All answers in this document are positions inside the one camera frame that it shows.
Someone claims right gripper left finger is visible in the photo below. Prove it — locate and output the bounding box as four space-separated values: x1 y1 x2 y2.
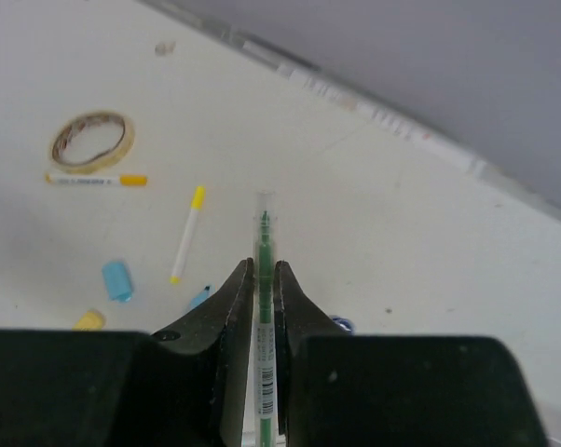
0 259 253 446

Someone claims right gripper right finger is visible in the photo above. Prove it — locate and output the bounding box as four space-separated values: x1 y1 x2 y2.
273 261 548 446

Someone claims green gel pen clear cap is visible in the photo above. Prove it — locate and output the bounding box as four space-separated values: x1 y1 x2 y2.
253 192 276 446

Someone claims blue highlighter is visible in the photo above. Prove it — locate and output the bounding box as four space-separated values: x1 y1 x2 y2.
185 285 212 314

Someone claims yellow highlighter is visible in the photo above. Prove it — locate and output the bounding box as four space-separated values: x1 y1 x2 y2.
73 309 106 331

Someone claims blue highlighter cap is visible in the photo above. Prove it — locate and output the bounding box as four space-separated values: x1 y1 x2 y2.
102 261 134 303

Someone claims yellow capped white marker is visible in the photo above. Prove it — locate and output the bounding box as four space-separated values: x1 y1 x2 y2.
170 185 205 284

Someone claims orange capped white marker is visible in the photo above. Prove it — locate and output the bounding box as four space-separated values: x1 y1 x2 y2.
45 173 148 187

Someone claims masking tape roll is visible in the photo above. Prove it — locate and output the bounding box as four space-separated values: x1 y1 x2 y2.
48 110 135 174

